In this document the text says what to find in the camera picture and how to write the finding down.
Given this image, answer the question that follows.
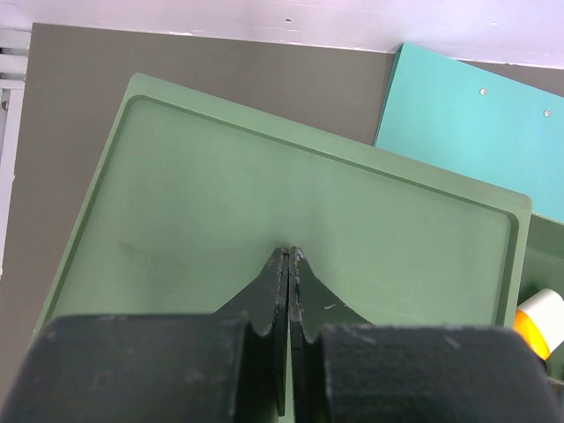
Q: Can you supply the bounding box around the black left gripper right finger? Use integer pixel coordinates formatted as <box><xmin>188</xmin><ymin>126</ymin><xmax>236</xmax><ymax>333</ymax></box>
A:
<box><xmin>288</xmin><ymin>248</ymin><xmax>563</xmax><ymax>422</ymax></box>

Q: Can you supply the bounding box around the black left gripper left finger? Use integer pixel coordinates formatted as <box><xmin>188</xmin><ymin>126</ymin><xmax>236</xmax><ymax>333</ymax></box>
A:
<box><xmin>1</xmin><ymin>248</ymin><xmax>289</xmax><ymax>422</ymax></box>

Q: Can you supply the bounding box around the three-tier drawer organizer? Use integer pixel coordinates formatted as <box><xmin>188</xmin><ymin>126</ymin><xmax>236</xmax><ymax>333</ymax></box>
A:
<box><xmin>39</xmin><ymin>75</ymin><xmax>531</xmax><ymax>332</ymax></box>

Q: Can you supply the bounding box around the orange cream tube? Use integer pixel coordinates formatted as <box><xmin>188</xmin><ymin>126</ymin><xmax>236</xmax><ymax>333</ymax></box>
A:
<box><xmin>514</xmin><ymin>288</ymin><xmax>563</xmax><ymax>360</ymax></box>

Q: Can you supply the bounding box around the green top drawer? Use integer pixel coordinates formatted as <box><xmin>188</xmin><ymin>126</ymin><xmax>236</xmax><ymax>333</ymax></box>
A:
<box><xmin>517</xmin><ymin>214</ymin><xmax>563</xmax><ymax>403</ymax></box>

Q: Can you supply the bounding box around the teal mat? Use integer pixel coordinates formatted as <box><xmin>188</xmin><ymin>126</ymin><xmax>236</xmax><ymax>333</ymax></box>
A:
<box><xmin>375</xmin><ymin>43</ymin><xmax>563</xmax><ymax>221</ymax></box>

